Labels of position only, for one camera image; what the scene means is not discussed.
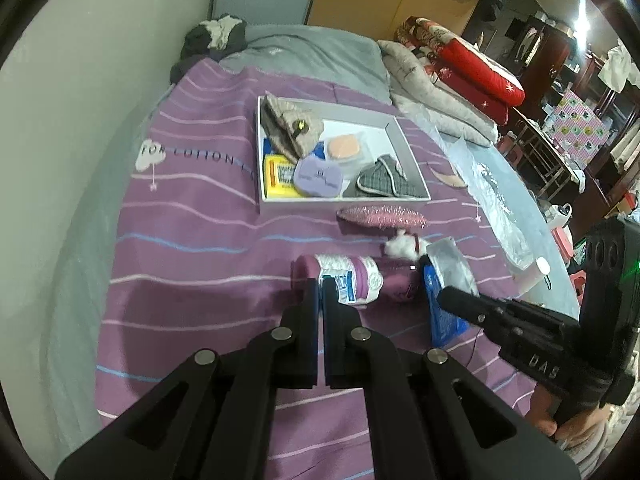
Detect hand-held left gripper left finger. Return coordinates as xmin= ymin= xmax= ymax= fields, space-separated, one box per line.
xmin=55 ymin=279 xmax=320 ymax=480

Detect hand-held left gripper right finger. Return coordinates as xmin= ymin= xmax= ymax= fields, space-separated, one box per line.
xmin=322 ymin=279 xmax=582 ymax=480

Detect blue foil packet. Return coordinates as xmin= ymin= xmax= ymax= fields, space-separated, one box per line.
xmin=422 ymin=237 xmax=481 ymax=348

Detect purple bottle with white label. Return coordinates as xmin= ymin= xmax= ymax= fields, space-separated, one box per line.
xmin=291 ymin=254 xmax=420 ymax=307

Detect lavender plastic case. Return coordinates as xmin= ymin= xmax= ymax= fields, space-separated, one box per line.
xmin=292 ymin=156 xmax=344 ymax=200

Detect peach sponge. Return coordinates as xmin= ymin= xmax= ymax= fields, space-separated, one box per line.
xmin=320 ymin=131 xmax=373 ymax=173

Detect white shallow box tray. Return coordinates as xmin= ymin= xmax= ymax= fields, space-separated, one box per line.
xmin=256 ymin=95 xmax=432 ymax=217

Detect yellow packet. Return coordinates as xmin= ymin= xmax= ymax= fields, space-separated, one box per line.
xmin=264 ymin=155 xmax=301 ymax=198

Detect beige plaid pouch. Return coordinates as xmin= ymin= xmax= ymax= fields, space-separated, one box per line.
xmin=263 ymin=94 xmax=325 ymax=158

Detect person's right hand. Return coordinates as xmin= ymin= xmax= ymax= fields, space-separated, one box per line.
xmin=530 ymin=387 xmax=618 ymax=456

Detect small white plush toy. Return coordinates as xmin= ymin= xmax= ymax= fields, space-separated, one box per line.
xmin=384 ymin=228 xmax=431 ymax=261

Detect pink hairbrush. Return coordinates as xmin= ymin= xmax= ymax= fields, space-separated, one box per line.
xmin=336 ymin=204 xmax=430 ymax=233

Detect small white bottle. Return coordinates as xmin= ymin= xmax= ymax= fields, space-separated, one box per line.
xmin=515 ymin=256 xmax=551 ymax=293

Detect grey checked slipper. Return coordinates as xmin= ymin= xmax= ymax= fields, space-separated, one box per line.
xmin=355 ymin=155 xmax=426 ymax=200

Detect clear plastic sheet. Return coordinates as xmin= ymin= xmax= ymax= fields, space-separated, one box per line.
xmin=410 ymin=110 xmax=536 ymax=271

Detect small white appliance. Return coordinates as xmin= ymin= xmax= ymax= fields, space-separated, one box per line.
xmin=545 ymin=202 xmax=573 ymax=227

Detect purple striped bedsheet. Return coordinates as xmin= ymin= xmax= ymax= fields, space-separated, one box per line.
xmin=95 ymin=57 xmax=551 ymax=480

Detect beige quilt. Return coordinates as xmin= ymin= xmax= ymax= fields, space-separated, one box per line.
xmin=377 ymin=39 xmax=501 ymax=148

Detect blue cartoon eye mask packet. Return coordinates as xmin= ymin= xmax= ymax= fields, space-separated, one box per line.
xmin=262 ymin=137 xmax=328 ymax=159

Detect colourful patterned box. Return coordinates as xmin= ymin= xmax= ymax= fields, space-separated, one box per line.
xmin=547 ymin=89 xmax=618 ymax=166

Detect red quilt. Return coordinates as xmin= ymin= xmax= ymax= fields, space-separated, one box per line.
xmin=395 ymin=16 xmax=526 ymax=126

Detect dark wooden cabinet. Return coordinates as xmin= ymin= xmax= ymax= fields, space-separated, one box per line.
xmin=505 ymin=15 xmax=616 ymax=111

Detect grey blanket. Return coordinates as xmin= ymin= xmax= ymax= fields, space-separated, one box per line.
xmin=220 ymin=24 xmax=393 ymax=106

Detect white hanging cloth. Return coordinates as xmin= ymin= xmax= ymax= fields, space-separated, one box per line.
xmin=597 ymin=45 xmax=640 ymax=93

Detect dark crumpled clothes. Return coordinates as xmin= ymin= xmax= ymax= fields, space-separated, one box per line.
xmin=170 ymin=14 xmax=248 ymax=83

